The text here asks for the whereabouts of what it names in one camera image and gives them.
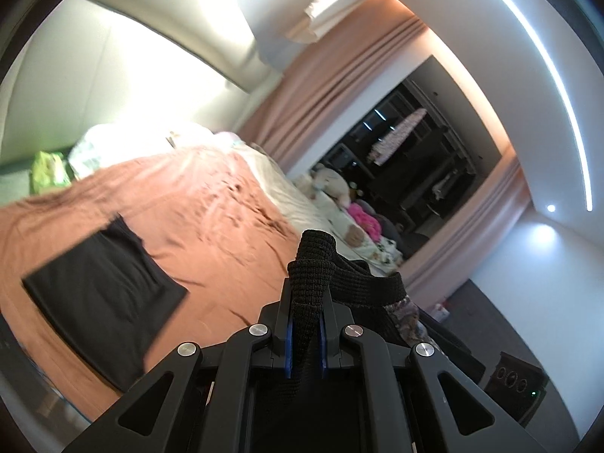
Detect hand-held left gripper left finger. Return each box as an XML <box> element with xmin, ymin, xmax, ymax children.
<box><xmin>61</xmin><ymin>278</ymin><xmax>294</xmax><ymax>453</ymax></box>

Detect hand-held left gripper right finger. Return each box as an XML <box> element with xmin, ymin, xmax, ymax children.
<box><xmin>320</xmin><ymin>302</ymin><xmax>581</xmax><ymax>453</ymax></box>

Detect black T-shirt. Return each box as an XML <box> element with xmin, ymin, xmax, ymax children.
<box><xmin>287</xmin><ymin>229</ymin><xmax>487</xmax><ymax>388</ymax></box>

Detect folded black clothes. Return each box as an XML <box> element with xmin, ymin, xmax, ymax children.
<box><xmin>21</xmin><ymin>214</ymin><xmax>190</xmax><ymax>392</ymax></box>

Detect bear print pillow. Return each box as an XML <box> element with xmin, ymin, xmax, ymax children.
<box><xmin>330</xmin><ymin>217</ymin><xmax>402</xmax><ymax>270</ymax></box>

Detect pink plush cloth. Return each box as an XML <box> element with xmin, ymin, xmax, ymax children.
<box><xmin>349</xmin><ymin>198</ymin><xmax>384</xmax><ymax>242</ymax></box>

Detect cream duvet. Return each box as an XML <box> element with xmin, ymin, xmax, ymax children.
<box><xmin>236</xmin><ymin>142</ymin><xmax>402</xmax><ymax>270</ymax></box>

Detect brown blanket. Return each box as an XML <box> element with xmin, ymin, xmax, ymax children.
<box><xmin>0</xmin><ymin>144</ymin><xmax>303</xmax><ymax>421</ymax></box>

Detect cream plush toy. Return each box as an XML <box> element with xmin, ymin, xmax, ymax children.
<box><xmin>311</xmin><ymin>165</ymin><xmax>352</xmax><ymax>203</ymax></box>

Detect black hanging coat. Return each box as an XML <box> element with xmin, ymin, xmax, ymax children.
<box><xmin>377</xmin><ymin>123</ymin><xmax>473</xmax><ymax>227</ymax></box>

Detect pink curtain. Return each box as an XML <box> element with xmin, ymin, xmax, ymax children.
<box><xmin>401</xmin><ymin>151</ymin><xmax>534</xmax><ymax>293</ymax></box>
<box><xmin>240</xmin><ymin>14</ymin><xmax>425</xmax><ymax>175</ymax></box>

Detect black box with dials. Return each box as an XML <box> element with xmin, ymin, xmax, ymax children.
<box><xmin>486</xmin><ymin>351</ymin><xmax>548</xmax><ymax>424</ymax></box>

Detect floral hanging garment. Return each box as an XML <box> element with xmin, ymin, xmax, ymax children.
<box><xmin>370</xmin><ymin>108</ymin><xmax>428</xmax><ymax>166</ymax></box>

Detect green bag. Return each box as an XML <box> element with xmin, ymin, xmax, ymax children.
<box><xmin>31</xmin><ymin>151</ymin><xmax>71</xmax><ymax>194</ymax></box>

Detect cream padded headboard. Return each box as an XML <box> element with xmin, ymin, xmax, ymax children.
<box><xmin>0</xmin><ymin>0</ymin><xmax>279</xmax><ymax>171</ymax></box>

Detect white hanging cloth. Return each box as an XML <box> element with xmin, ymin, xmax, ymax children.
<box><xmin>283</xmin><ymin>0</ymin><xmax>407</xmax><ymax>43</ymax></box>

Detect ceiling light strip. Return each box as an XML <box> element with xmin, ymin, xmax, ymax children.
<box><xmin>490</xmin><ymin>0</ymin><xmax>594</xmax><ymax>211</ymax></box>

